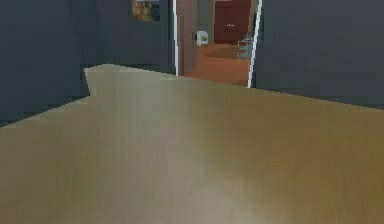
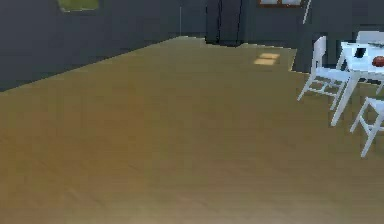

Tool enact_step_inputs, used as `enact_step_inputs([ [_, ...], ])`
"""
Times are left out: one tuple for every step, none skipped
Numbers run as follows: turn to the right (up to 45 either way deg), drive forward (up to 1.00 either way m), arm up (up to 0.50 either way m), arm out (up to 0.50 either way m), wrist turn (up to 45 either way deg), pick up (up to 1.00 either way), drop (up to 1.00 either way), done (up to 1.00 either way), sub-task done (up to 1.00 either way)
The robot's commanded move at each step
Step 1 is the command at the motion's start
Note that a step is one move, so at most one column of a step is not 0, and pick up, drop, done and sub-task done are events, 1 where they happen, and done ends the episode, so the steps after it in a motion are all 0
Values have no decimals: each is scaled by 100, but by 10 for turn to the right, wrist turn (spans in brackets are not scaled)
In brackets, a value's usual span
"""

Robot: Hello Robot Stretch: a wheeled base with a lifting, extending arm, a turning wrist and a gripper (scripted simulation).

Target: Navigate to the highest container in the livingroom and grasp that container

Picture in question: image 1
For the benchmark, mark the brown room door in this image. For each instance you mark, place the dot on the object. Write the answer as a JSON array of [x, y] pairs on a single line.
[[186, 36]]

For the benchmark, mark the pale grey shelf unit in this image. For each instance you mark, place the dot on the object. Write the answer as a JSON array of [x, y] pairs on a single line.
[[245, 49]]

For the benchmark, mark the dark red cupboard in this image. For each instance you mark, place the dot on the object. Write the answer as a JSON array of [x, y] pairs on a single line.
[[231, 21]]

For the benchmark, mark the framed yellow brown picture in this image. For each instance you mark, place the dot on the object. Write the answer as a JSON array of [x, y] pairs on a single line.
[[145, 10]]

